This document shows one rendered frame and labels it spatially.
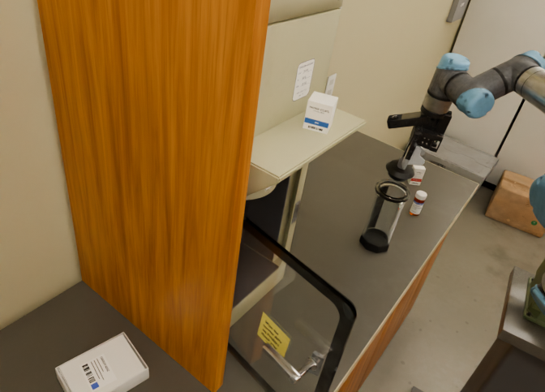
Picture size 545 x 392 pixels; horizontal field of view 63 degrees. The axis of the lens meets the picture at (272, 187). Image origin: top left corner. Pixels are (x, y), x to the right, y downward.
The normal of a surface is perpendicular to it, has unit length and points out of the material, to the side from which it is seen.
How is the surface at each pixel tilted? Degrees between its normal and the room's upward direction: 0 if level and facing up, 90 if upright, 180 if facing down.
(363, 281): 0
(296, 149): 0
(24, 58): 90
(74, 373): 0
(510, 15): 90
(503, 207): 92
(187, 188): 90
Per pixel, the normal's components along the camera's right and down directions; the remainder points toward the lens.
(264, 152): 0.14, -0.80
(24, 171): 0.79, 0.44
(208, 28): -0.60, 0.40
